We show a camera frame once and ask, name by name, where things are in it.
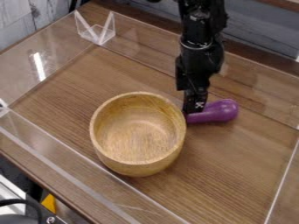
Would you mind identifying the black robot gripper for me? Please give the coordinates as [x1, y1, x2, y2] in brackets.
[173, 38, 227, 116]

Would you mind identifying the brown wooden bowl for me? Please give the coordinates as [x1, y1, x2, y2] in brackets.
[88, 92, 187, 177]

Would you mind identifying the black cable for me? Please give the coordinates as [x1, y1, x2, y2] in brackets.
[0, 199, 48, 224]

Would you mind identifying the purple toy eggplant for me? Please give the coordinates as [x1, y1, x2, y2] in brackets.
[184, 99, 239, 123]

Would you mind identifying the clear acrylic corner bracket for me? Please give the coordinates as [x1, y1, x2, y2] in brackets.
[73, 11, 116, 46]

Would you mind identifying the yellow black equipment base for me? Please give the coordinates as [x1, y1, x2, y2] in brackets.
[22, 193, 71, 224]

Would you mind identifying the clear acrylic tray wall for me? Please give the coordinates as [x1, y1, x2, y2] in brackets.
[0, 101, 188, 224]

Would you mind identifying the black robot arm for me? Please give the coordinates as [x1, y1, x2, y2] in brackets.
[173, 0, 228, 114]

